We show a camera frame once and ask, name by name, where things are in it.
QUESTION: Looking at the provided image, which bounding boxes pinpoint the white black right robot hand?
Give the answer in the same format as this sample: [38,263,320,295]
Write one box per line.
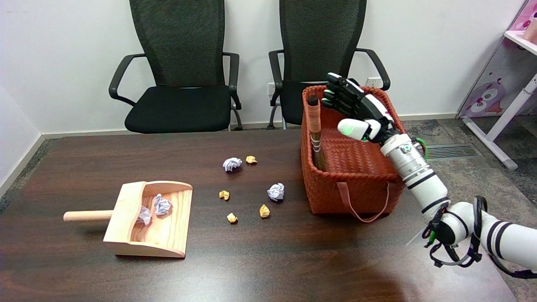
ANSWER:
[321,73,401,145]

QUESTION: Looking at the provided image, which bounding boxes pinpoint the small brown broom red handle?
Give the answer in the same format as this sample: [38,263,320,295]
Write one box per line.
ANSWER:
[308,94,327,170]

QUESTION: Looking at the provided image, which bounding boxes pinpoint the red woven basket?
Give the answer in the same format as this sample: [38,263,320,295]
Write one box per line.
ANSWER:
[301,85,407,223]

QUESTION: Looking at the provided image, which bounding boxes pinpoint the black mesh office chair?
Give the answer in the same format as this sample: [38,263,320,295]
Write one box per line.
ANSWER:
[109,0,243,134]
[268,0,391,130]

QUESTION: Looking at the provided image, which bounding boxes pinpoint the metal floor vent grille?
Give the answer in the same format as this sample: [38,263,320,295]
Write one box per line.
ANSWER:
[425,144,481,160]

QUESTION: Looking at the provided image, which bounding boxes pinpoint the wooden dustpan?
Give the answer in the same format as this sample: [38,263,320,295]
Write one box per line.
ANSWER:
[63,181,193,258]

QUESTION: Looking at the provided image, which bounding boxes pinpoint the white children's desk frame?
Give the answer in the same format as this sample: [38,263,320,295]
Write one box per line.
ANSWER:
[461,29,537,170]

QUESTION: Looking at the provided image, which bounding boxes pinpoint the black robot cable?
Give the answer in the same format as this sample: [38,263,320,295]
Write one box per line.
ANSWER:
[422,195,537,279]

